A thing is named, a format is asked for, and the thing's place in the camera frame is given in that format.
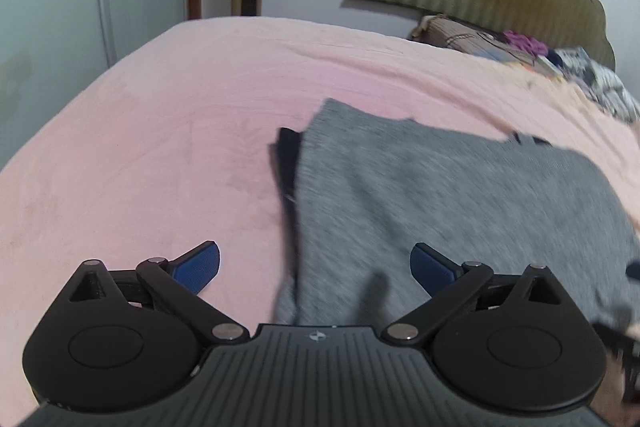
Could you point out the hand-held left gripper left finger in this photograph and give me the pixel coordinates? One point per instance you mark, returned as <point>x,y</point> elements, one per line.
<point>197,267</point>

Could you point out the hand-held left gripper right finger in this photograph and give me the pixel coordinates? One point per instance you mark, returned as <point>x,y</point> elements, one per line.
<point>432,269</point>

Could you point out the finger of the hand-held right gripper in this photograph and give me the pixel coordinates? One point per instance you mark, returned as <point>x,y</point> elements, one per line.
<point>634,269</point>
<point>622,357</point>

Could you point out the grey sweater with navy sleeves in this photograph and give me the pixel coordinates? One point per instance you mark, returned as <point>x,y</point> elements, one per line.
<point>425,197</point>

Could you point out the pile of patterned clothes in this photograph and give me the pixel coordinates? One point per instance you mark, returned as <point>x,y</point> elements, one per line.
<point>600,82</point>

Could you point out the pink bed sheet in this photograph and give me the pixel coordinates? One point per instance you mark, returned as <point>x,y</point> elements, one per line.
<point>175,107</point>

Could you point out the brown woven pillow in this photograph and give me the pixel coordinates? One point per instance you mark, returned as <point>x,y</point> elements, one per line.
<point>450,34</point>

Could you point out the purple cloth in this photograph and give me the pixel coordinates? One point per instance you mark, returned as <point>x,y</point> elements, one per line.
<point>522,43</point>

